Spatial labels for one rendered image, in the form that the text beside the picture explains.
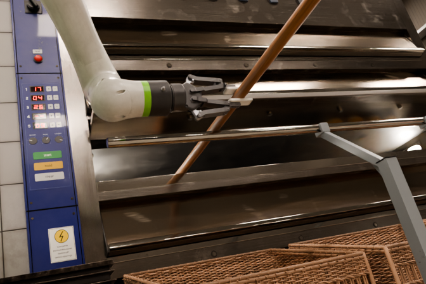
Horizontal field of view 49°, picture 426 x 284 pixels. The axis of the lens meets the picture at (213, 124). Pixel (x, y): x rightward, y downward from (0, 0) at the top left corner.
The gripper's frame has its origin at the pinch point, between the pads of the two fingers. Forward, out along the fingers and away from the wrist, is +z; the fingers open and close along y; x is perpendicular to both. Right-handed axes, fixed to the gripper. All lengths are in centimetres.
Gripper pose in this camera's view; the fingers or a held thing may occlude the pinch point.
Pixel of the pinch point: (238, 96)
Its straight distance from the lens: 130.5
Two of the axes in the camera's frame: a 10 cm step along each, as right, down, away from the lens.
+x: 3.4, -4.5, -8.2
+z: 9.1, -0.5, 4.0
